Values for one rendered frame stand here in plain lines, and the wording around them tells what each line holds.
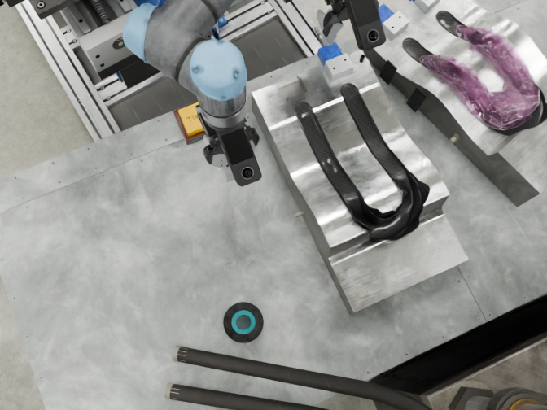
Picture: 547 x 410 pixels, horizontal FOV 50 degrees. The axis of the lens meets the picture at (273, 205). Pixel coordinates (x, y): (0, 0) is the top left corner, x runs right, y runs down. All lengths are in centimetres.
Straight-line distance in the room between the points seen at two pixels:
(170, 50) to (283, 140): 43
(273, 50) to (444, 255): 111
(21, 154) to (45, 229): 100
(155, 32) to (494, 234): 83
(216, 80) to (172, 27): 11
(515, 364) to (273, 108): 73
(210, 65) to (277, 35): 131
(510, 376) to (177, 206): 78
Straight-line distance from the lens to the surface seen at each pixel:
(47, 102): 236
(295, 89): 129
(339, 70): 126
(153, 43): 87
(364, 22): 105
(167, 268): 125
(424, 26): 143
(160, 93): 204
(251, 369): 116
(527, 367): 136
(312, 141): 123
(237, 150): 98
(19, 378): 217
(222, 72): 81
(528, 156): 130
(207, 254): 125
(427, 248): 123
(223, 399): 118
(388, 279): 120
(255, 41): 210
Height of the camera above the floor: 202
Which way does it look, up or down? 75 degrees down
